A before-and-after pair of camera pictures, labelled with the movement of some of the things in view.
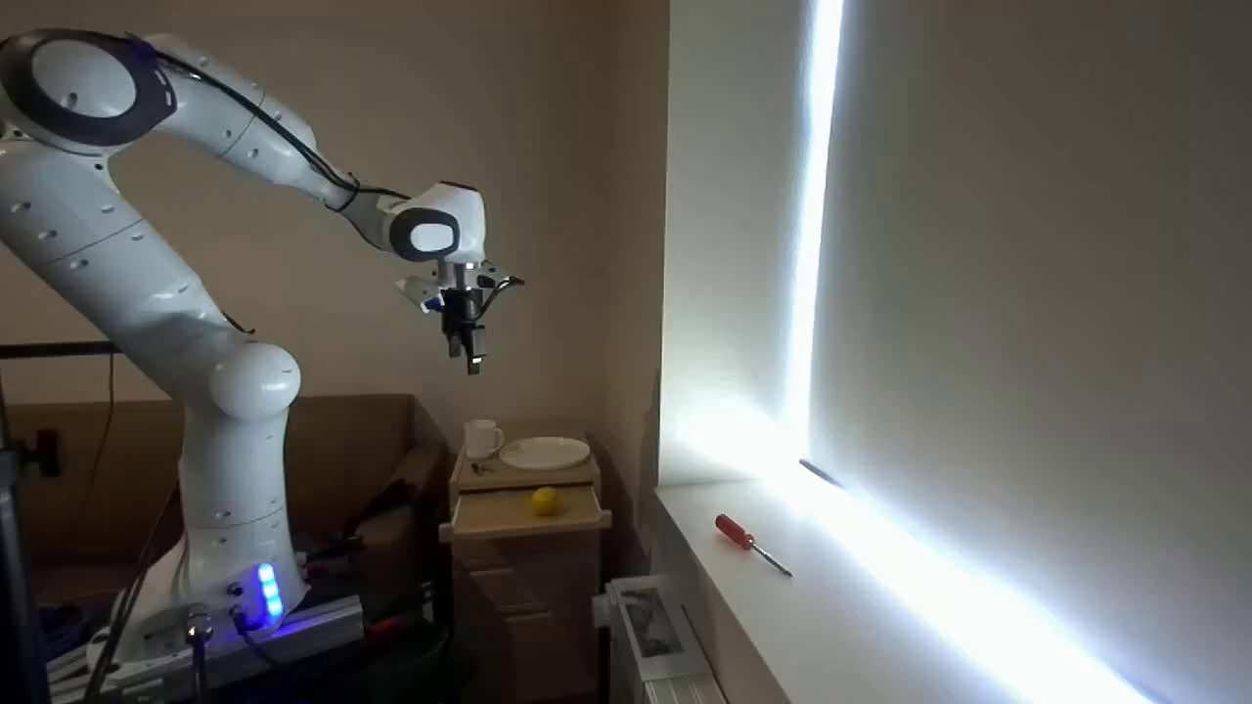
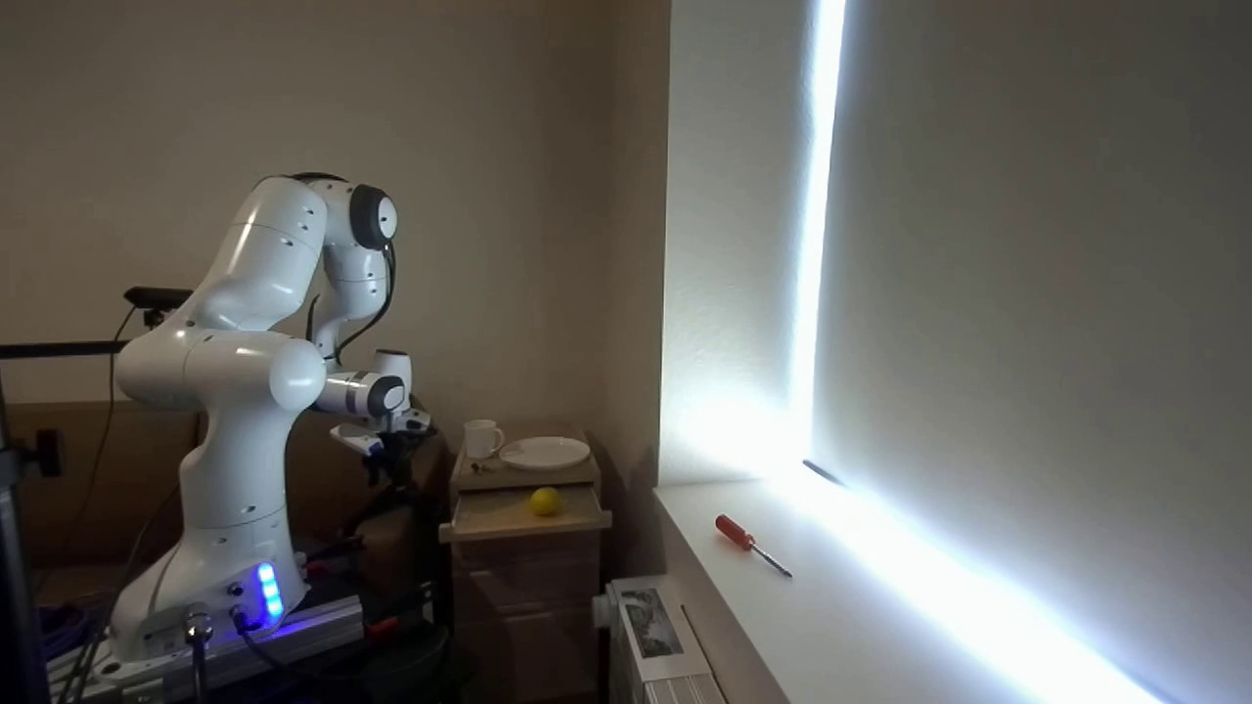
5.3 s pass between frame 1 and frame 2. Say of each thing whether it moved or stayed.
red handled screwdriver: stayed
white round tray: stayed
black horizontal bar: stayed
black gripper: moved
